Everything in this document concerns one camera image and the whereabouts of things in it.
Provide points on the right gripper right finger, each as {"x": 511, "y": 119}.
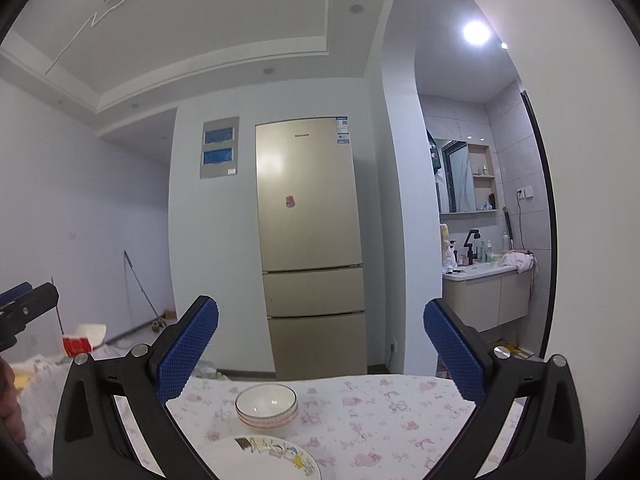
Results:
{"x": 467, "y": 358}

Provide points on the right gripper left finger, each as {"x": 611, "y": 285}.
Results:
{"x": 178, "y": 349}

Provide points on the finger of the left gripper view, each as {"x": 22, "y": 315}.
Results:
{"x": 21, "y": 305}

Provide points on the large white cartoon plate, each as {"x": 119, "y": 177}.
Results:
{"x": 260, "y": 458}

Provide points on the person left hand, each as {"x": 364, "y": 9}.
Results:
{"x": 10, "y": 410}

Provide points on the bathroom vanity cabinet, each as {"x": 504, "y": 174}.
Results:
{"x": 485, "y": 296}

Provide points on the red gift box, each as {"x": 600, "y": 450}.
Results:
{"x": 85, "y": 339}

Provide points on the black faucet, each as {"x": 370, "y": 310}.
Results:
{"x": 470, "y": 245}

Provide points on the white bowl black rim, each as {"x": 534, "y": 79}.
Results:
{"x": 265, "y": 401}

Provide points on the white bowl pink rim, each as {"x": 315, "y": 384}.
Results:
{"x": 271, "y": 422}

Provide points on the pink cloth on vanity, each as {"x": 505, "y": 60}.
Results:
{"x": 522, "y": 261}

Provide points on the beige three-door refrigerator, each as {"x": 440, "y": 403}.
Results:
{"x": 310, "y": 245}

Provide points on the bathroom mirror cabinet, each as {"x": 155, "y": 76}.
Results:
{"x": 465, "y": 180}

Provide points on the grey electrical panel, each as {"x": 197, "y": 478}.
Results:
{"x": 219, "y": 151}

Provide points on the ceiling light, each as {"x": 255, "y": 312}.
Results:
{"x": 476, "y": 33}

